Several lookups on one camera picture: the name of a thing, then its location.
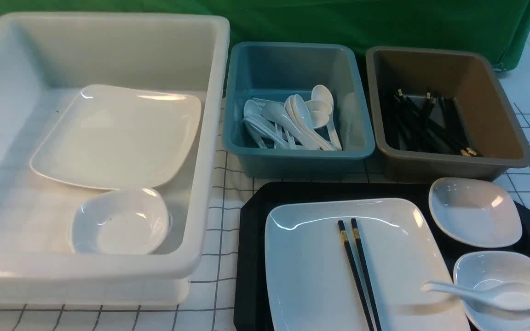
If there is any large white square plate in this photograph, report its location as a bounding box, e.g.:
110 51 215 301
265 198 470 331

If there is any black chopstick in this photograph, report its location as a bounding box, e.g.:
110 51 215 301
337 220 375 331
351 218 381 331

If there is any small white bowl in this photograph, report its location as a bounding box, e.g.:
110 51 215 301
68 188 172 254
454 251 530 331
428 177 523 249

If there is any white ceramic spoon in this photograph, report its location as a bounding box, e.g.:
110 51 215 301
421 281 530 311

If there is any white square plate in tub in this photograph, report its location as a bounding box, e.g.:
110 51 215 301
29 84 202 190

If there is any pile of white spoons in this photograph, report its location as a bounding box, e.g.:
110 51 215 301
242 85 343 151

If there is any blue plastic bin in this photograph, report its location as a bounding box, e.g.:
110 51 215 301
222 42 376 180

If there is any black serving tray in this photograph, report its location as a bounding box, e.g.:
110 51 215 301
233 182 530 331

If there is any small white bowl in tub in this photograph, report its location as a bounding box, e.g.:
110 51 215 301
68 188 172 254

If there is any large white plastic tub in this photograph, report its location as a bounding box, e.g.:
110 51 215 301
0 12 230 310

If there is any pile of black chopsticks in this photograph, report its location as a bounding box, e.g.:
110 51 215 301
380 89 483 157

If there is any brown plastic bin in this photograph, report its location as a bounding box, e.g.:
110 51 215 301
366 46 530 182

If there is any green cloth backdrop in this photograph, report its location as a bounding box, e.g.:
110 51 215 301
0 0 530 70

